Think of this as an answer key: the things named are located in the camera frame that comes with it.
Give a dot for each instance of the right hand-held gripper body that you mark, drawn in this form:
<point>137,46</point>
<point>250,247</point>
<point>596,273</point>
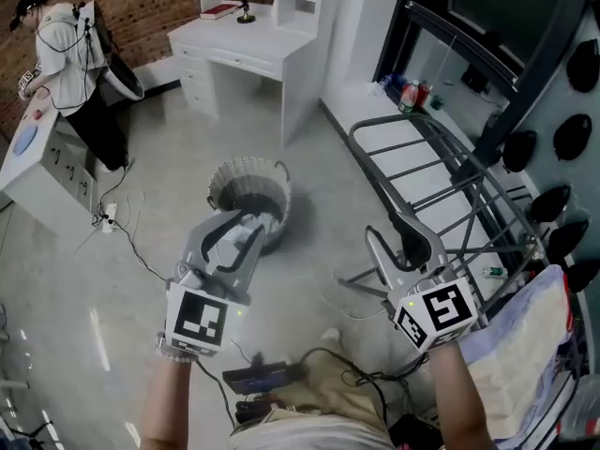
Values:
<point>436,312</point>

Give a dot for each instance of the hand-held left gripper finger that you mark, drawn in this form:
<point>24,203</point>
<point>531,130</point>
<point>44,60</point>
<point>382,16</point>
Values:
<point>248,270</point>
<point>194,246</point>

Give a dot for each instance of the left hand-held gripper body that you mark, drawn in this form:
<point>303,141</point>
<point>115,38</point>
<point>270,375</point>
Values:
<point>201,317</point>

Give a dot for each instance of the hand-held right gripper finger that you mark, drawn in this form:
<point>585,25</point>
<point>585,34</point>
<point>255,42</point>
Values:
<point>384,270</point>
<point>436,258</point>

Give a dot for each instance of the white and blue garment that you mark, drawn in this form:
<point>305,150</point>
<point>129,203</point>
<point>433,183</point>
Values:
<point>511,345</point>

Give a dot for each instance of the grey metal drying rack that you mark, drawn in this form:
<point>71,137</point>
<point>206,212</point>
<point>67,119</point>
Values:
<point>372,171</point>

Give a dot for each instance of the person's left forearm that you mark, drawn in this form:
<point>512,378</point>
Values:
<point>169,406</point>

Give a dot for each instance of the person's right forearm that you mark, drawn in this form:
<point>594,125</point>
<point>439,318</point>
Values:
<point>461,401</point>

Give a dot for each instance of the small green label bottle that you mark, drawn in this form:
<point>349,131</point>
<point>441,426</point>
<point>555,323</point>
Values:
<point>495,273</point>

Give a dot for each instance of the white power strip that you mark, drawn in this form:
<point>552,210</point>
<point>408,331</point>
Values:
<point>110,218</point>

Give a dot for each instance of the grey woven laundry basket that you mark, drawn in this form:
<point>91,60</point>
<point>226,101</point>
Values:
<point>239,164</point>

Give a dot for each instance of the person's khaki trousers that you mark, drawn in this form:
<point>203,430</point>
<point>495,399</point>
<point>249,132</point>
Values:
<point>337,392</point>

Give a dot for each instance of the green cup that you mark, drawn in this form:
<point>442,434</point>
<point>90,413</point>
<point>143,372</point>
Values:
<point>437,102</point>

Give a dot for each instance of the person's white shirt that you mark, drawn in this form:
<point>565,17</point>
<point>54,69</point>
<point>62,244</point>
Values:
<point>309,436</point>

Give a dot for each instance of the green label clear bottle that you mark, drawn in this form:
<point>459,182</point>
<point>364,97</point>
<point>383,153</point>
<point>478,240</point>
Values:
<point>408,97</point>

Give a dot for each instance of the white drawer cabinet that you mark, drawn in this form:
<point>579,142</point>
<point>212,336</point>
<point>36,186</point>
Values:
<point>33,181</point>

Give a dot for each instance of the blue cap plastic bottle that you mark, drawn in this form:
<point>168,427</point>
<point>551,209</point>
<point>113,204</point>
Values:
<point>389,83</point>

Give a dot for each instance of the group of black caps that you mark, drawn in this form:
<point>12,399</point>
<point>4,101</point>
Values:
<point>572,136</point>

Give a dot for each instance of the silver round basin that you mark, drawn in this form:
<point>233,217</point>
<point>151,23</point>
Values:
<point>124,78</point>

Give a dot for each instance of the black bag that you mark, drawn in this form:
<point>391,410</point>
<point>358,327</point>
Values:
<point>474,78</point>

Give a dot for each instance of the blue plate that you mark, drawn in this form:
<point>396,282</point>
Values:
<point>25,139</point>

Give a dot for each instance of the white desk with hutch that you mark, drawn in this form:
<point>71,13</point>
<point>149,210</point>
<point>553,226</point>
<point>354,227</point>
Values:
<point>244,49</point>

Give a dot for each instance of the red book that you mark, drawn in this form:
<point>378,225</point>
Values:
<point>218,10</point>

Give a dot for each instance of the black window frame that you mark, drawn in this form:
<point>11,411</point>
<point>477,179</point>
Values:
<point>534,49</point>

